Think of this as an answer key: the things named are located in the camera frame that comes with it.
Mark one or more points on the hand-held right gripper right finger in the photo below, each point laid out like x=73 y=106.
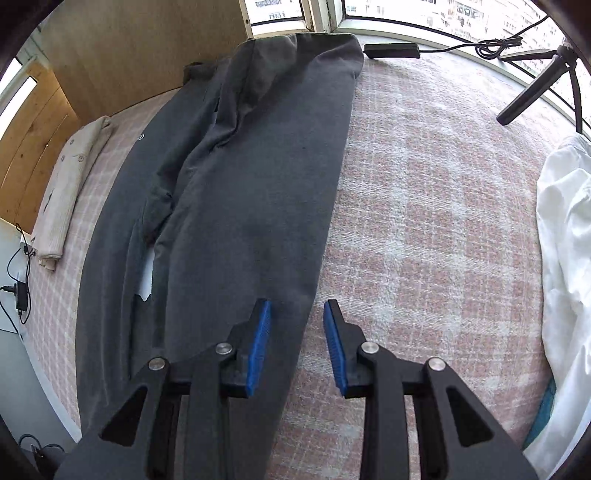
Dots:
x=333 y=346

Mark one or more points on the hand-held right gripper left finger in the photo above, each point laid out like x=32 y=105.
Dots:
x=259 y=346

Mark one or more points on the grey flower print t-shirt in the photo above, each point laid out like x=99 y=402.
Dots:
x=258 y=184

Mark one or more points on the white shirt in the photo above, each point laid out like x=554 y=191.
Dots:
x=568 y=230

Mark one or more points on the pink plaid table cloth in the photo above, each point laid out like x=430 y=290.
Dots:
x=438 y=230

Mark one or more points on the teal cloth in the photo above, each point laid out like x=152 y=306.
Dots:
x=542 y=410

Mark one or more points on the black power adapter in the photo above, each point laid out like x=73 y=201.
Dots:
x=21 y=297

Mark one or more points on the beige knitted cardigan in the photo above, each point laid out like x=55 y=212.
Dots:
x=60 y=203

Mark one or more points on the pine plank board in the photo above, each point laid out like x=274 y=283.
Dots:
x=32 y=147

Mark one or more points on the black tripod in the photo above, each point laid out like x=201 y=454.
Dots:
x=531 y=99

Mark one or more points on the light wooden board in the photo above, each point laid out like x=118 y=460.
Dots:
x=138 y=46

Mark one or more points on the white window frame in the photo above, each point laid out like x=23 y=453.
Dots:
x=318 y=14

